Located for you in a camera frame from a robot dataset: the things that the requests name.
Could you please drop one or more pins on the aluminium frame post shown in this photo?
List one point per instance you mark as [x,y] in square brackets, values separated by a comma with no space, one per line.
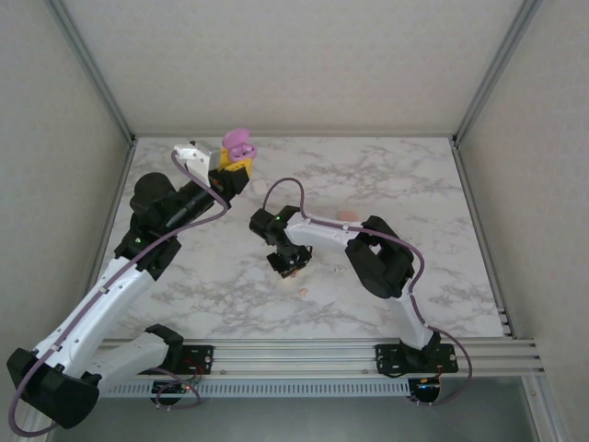
[494,69]
[94,69]
[545,414]

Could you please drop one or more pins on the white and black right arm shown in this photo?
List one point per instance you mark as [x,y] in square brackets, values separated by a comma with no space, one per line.
[322,235]

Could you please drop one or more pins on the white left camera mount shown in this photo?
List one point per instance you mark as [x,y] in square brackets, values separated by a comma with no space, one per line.
[188,156]

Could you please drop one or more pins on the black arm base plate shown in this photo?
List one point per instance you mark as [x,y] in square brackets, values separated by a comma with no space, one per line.
[202,357]
[386,359]

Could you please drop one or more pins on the pink earbud charging case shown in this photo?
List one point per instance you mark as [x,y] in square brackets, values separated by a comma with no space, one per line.
[347,215]

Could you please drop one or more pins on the purple earbud charging case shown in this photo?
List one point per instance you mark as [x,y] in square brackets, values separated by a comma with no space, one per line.
[234,136]

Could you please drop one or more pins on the wide aluminium mounting rail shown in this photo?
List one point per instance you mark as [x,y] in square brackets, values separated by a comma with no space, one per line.
[294,357]

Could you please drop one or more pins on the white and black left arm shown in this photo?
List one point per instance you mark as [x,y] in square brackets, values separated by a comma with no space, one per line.
[115,304]

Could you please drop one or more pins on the aluminium table edge rail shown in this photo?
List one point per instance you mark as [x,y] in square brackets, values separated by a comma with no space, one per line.
[481,230]
[123,171]

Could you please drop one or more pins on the small controller circuit board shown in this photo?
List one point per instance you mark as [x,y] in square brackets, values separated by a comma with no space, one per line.
[172,387]
[429,384]

